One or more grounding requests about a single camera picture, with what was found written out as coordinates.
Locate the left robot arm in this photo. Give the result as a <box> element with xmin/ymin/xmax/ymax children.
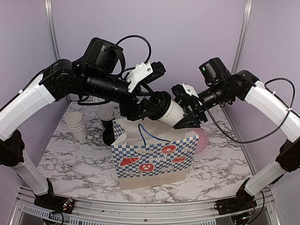
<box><xmin>0</xmin><ymin>37</ymin><xmax>165</xmax><ymax>209</ymax></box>

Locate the aluminium front rail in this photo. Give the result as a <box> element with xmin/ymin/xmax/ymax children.
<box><xmin>8</xmin><ymin>187</ymin><xmax>282</xmax><ymax>225</ymax></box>

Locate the bundle of white wrapped straws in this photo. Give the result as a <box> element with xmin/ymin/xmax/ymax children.
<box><xmin>92</xmin><ymin>97</ymin><xmax>115</xmax><ymax>121</ymax></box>

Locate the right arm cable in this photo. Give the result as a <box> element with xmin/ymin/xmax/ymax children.
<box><xmin>199</xmin><ymin>77</ymin><xmax>296</xmax><ymax>144</ymax></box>

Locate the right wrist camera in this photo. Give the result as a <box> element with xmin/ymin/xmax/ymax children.
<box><xmin>182</xmin><ymin>83</ymin><xmax>198</xmax><ymax>98</ymax></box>

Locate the checkered paper bag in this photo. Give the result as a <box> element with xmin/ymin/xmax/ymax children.
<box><xmin>111</xmin><ymin>118</ymin><xmax>199</xmax><ymax>190</ymax></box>

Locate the aluminium post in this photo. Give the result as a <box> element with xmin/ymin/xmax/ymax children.
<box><xmin>232</xmin><ymin>0</ymin><xmax>253</xmax><ymax>73</ymax></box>
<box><xmin>45</xmin><ymin>0</ymin><xmax>60</xmax><ymax>60</ymax></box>

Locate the stack of black lids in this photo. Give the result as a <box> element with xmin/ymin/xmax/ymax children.
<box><xmin>102</xmin><ymin>129</ymin><xmax>115</xmax><ymax>146</ymax></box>

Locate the pink plate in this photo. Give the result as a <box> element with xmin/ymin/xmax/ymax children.
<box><xmin>194</xmin><ymin>128</ymin><xmax>208</xmax><ymax>154</ymax></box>

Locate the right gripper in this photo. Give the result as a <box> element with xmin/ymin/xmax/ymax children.
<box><xmin>167</xmin><ymin>80</ymin><xmax>230</xmax><ymax>129</ymax></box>

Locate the black cup holding straws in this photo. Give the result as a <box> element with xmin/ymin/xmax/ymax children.
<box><xmin>101</xmin><ymin>115</ymin><xmax>115</xmax><ymax>131</ymax></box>

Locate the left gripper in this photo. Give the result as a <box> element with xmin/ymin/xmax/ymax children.
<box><xmin>82</xmin><ymin>68</ymin><xmax>163</xmax><ymax>121</ymax></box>

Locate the left aluminium post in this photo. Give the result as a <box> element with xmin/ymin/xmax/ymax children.
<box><xmin>45</xmin><ymin>0</ymin><xmax>60</xmax><ymax>60</ymax></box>

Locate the stack of white paper cups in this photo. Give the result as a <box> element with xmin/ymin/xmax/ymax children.
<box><xmin>66</xmin><ymin>112</ymin><xmax>87</xmax><ymax>143</ymax></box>

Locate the right aluminium post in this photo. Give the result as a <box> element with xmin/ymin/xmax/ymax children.
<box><xmin>232</xmin><ymin>0</ymin><xmax>253</xmax><ymax>73</ymax></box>

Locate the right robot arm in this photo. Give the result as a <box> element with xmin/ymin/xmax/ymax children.
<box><xmin>172</xmin><ymin>58</ymin><xmax>300</xmax><ymax>210</ymax></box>

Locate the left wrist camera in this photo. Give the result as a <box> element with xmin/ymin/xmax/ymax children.
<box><xmin>126</xmin><ymin>61</ymin><xmax>166</xmax><ymax>93</ymax></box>

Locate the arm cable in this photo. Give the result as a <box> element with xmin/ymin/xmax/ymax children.
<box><xmin>199</xmin><ymin>77</ymin><xmax>296</xmax><ymax>144</ymax></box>
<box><xmin>116</xmin><ymin>35</ymin><xmax>153</xmax><ymax>71</ymax></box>

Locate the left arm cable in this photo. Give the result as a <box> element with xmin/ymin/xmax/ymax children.
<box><xmin>116</xmin><ymin>35</ymin><xmax>153</xmax><ymax>71</ymax></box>

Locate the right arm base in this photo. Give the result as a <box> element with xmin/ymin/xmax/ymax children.
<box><xmin>214</xmin><ymin>196</ymin><xmax>257</xmax><ymax>215</ymax></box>

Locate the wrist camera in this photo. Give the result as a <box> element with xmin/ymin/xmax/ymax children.
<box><xmin>126</xmin><ymin>61</ymin><xmax>166</xmax><ymax>93</ymax></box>
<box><xmin>182</xmin><ymin>83</ymin><xmax>198</xmax><ymax>98</ymax></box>

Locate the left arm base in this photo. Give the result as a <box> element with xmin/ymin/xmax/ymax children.
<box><xmin>34</xmin><ymin>178</ymin><xmax>75</xmax><ymax>214</ymax></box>

